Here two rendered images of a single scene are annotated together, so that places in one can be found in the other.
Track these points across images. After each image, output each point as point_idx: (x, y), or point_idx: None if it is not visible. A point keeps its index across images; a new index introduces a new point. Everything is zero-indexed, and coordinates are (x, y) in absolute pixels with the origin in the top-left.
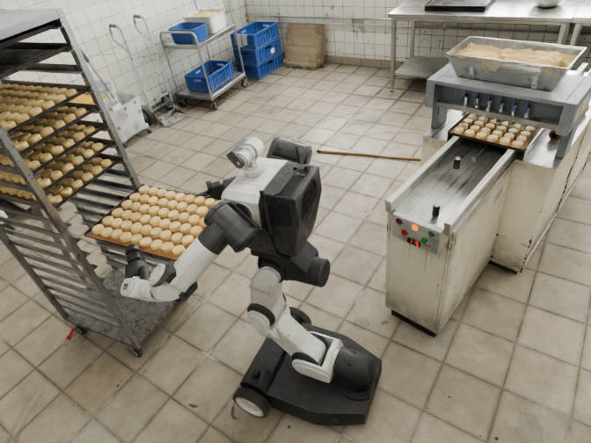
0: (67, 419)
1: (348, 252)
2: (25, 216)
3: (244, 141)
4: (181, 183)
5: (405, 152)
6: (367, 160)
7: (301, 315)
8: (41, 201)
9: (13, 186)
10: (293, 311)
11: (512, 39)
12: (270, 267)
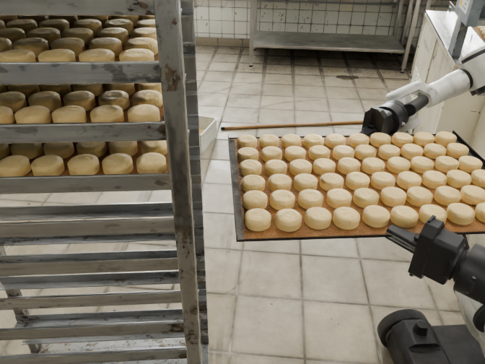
0: None
1: None
2: (21, 235)
3: None
4: (46, 194)
5: (320, 118)
6: (287, 131)
7: (423, 317)
8: (187, 154)
9: (44, 136)
10: (411, 315)
11: (351, 11)
12: None
